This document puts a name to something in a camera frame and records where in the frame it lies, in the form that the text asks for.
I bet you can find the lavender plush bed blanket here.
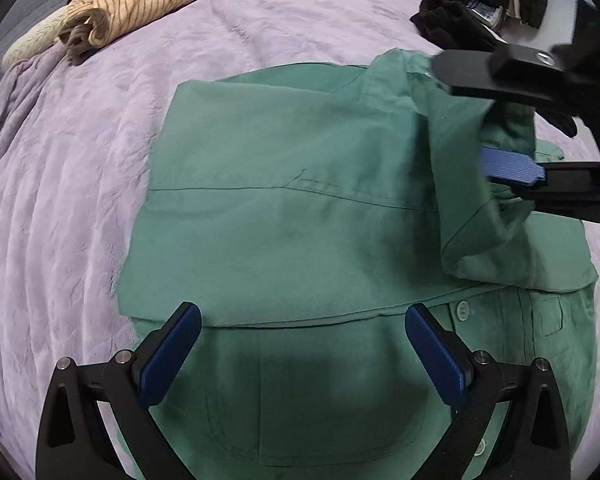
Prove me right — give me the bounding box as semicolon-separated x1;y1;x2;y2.
0;0;600;479

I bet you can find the cream knit pillow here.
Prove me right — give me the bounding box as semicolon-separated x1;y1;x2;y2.
1;6;68;73

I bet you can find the green work jacket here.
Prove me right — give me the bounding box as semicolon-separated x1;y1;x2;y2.
117;50;597;479

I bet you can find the black folded garment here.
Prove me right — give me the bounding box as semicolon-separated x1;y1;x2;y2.
410;0;579;137

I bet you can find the striped beige folded garment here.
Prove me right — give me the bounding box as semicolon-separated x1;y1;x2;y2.
58;0;196;65

